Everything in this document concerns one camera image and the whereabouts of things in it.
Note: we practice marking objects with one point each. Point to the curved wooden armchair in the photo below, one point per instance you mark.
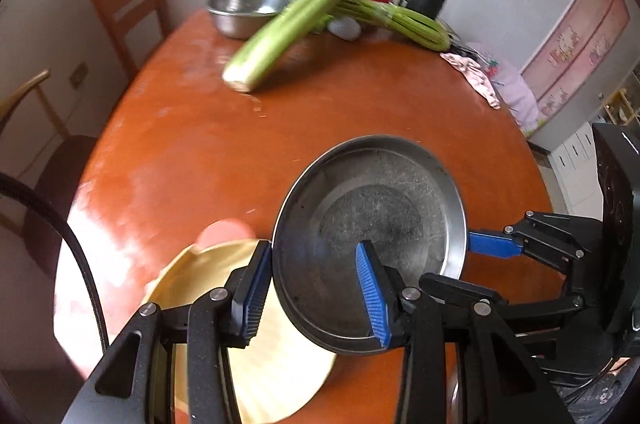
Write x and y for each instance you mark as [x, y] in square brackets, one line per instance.
[60, 194]

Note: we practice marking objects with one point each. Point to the grey foam fruit net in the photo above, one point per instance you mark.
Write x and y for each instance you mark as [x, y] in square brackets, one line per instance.
[345, 28]

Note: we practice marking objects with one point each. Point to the low wall socket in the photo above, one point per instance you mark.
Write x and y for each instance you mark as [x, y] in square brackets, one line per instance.
[78, 75]

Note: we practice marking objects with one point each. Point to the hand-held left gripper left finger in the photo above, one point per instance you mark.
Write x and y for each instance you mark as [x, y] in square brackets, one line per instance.
[252, 299]

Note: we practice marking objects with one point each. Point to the orange plastic plate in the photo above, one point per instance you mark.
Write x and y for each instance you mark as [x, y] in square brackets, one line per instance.
[225, 231]

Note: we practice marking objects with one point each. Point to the round steel pan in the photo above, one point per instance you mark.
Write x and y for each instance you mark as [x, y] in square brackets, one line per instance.
[390, 204]

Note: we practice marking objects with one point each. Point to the dark green celery bunch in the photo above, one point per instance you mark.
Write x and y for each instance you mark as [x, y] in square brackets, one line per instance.
[400, 21]

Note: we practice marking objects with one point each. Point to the small steel bowl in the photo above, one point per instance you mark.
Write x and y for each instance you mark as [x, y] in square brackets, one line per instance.
[240, 3]

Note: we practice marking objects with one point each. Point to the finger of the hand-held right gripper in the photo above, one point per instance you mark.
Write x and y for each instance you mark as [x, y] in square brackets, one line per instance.
[492, 244]
[540, 309]

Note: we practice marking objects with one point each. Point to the pink cartoon cat curtain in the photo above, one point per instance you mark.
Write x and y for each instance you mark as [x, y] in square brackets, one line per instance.
[580, 43]

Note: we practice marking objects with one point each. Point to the dark floral clothing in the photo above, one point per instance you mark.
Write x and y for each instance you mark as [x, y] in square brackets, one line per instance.
[600, 404]

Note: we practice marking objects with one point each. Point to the yellow shell-shaped plate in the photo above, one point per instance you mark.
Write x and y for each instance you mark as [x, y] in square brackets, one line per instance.
[285, 369]

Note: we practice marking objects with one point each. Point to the pink printed garment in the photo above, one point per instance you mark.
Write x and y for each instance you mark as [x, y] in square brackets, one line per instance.
[520, 98]

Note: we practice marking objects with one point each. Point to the white storage cabinet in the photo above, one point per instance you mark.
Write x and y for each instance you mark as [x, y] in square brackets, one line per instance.
[575, 153]

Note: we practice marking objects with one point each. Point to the pink crumpled cloth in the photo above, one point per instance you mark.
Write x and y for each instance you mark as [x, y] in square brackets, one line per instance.
[475, 78]

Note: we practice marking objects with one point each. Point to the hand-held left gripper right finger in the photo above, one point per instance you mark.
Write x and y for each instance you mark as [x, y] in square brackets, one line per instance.
[372, 299]

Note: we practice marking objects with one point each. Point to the pale green celery bunch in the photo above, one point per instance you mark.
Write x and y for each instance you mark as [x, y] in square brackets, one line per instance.
[280, 38]

